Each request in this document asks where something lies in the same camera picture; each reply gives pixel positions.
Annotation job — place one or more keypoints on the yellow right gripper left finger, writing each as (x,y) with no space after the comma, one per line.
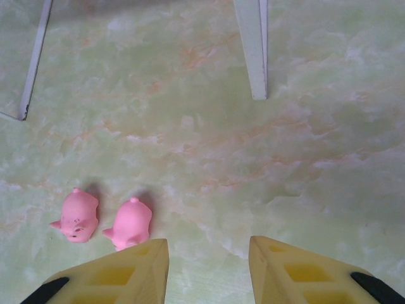
(152,278)

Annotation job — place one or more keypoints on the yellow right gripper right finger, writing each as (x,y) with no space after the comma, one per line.
(272,278)

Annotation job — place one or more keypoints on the pink plastic pig toy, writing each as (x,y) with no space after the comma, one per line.
(131,221)
(79,218)

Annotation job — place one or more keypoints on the wooden shelf with white frame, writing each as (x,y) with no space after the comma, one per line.
(253,47)

